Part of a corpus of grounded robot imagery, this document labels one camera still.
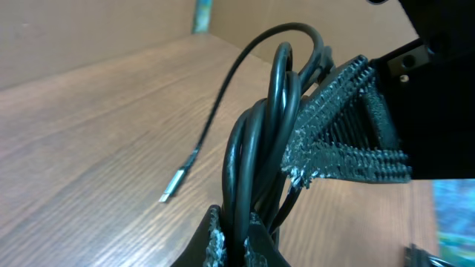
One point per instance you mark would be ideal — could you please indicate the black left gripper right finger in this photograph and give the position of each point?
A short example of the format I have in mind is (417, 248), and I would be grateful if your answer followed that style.
(344, 131)

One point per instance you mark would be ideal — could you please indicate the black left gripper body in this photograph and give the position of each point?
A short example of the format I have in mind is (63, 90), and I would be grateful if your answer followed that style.
(429, 88)

